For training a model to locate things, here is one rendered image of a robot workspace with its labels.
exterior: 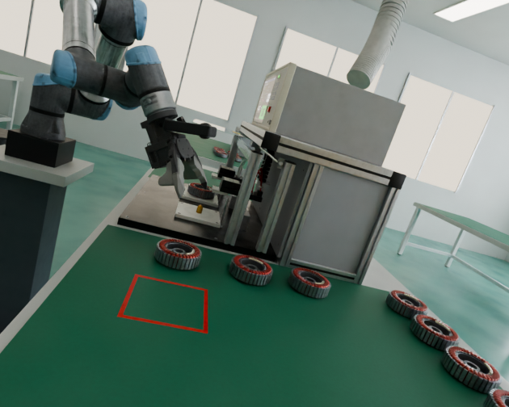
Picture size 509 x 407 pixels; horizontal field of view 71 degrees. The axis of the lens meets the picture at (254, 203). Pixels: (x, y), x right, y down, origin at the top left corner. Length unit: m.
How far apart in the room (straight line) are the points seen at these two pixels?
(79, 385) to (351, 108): 0.97
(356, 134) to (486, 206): 7.01
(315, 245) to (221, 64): 5.03
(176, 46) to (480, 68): 5.07
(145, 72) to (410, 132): 6.23
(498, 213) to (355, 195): 7.28
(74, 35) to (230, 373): 0.83
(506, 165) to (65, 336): 7.90
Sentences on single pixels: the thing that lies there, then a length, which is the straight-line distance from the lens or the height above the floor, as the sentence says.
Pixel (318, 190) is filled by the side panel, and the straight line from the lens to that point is 1.05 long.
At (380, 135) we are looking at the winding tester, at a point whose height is 1.21.
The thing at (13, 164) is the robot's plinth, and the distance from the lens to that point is 1.49.
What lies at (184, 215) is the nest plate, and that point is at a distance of 1.16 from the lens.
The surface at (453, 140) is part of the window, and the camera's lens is 7.34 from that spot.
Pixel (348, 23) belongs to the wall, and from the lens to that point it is 6.43.
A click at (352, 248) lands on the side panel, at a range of 1.15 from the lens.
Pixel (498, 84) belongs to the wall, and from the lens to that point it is 7.75.
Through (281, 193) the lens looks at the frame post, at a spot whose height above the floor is 0.96.
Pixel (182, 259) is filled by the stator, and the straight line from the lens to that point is 0.86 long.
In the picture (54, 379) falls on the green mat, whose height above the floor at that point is 0.75.
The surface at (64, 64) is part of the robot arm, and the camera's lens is 0.93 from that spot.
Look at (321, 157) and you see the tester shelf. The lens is 1.02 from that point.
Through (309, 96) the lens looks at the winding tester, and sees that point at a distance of 1.11.
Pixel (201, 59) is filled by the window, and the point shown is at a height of 1.76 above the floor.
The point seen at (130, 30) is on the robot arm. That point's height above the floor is 1.28.
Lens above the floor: 1.13
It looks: 13 degrees down
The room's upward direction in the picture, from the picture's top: 18 degrees clockwise
